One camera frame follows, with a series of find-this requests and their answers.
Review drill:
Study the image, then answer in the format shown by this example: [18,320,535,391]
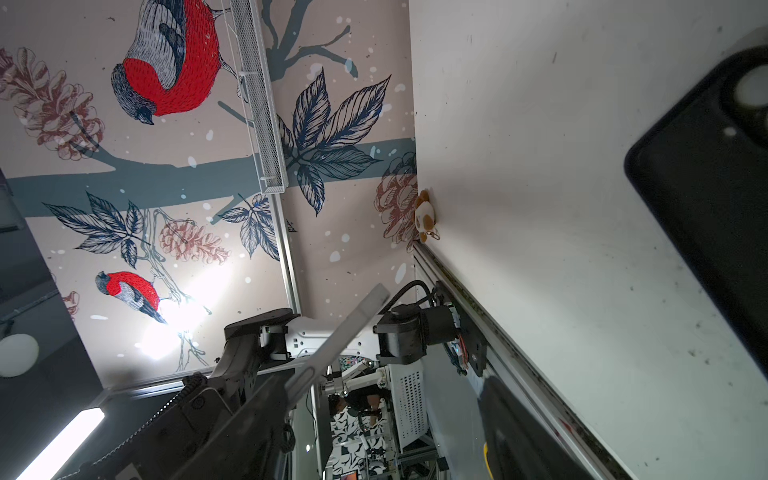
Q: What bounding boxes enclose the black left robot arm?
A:
[69,308,298,479]

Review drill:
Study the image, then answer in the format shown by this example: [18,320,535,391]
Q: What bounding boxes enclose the black phone case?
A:
[624,46,767,372]

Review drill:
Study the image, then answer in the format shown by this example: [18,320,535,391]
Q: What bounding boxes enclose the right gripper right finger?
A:
[478,377,590,480]

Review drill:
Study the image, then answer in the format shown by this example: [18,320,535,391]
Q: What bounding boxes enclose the white wire mesh basket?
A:
[222,0,288,195]

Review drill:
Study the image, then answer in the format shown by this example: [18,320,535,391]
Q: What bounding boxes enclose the yellow tape measure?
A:
[483,442,494,480]

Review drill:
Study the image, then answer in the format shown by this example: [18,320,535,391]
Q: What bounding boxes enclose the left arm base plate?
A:
[432,281,488,377]

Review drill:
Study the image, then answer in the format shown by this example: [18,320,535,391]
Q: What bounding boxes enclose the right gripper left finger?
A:
[172,373,296,479]

